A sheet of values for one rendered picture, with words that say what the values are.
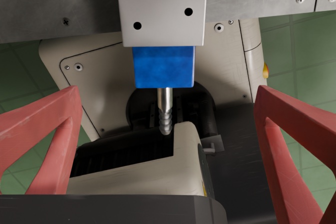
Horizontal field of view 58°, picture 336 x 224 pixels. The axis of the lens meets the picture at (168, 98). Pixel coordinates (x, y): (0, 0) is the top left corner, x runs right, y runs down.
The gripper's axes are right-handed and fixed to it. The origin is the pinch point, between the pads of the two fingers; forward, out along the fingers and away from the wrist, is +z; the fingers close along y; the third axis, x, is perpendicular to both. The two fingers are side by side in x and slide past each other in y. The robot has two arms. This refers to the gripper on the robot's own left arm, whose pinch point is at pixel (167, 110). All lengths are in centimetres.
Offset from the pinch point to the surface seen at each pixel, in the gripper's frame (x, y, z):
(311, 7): 0.2, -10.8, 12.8
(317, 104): 70, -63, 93
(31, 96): 65, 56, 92
